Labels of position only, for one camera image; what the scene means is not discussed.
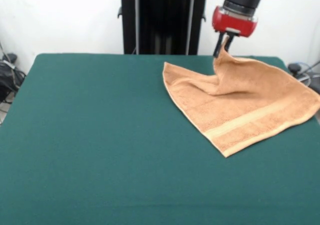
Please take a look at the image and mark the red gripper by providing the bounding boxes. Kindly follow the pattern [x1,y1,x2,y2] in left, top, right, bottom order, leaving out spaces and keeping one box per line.
[212,6,259,59]

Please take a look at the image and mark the tan terry towel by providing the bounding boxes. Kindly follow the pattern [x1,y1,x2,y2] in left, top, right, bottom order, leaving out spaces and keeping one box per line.
[161,36,320,159]

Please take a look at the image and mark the dark green table cloth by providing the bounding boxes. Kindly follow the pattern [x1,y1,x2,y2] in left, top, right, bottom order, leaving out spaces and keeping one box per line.
[0,52,320,225]

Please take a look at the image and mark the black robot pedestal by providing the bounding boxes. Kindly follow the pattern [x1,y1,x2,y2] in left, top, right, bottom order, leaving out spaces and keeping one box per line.
[116,0,218,55]

